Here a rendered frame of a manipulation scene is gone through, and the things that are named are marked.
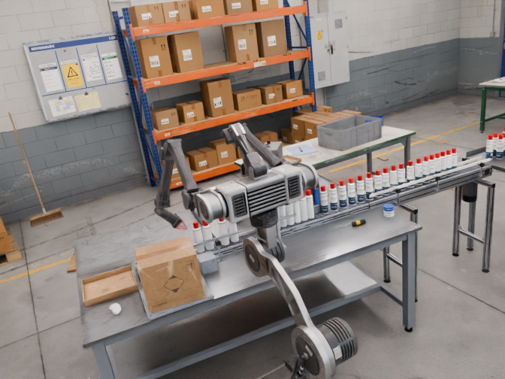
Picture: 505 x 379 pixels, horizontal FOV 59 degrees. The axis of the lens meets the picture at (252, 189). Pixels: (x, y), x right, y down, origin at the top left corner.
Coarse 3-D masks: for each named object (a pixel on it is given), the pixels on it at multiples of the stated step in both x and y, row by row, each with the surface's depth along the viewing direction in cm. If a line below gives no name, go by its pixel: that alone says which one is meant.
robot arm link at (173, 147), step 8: (168, 144) 230; (176, 144) 229; (168, 152) 235; (176, 152) 226; (176, 160) 225; (184, 160) 225; (184, 168) 221; (184, 176) 219; (184, 184) 219; (192, 184) 217; (184, 192) 214; (192, 192) 219; (184, 200) 214
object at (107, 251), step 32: (160, 224) 341; (192, 224) 334; (384, 224) 295; (416, 224) 289; (96, 256) 305; (128, 256) 299; (224, 256) 282; (288, 256) 272; (320, 256) 267; (224, 288) 249; (96, 320) 236; (128, 320) 233; (160, 320) 232
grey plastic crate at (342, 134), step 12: (336, 120) 497; (348, 120) 506; (360, 120) 507; (372, 120) 492; (324, 132) 475; (336, 132) 458; (348, 132) 458; (360, 132) 467; (372, 132) 477; (324, 144) 481; (336, 144) 464; (348, 144) 462; (360, 144) 472
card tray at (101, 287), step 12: (96, 276) 273; (108, 276) 276; (120, 276) 275; (132, 276) 273; (84, 288) 267; (96, 288) 266; (108, 288) 264; (120, 288) 262; (132, 288) 257; (84, 300) 252; (96, 300) 251
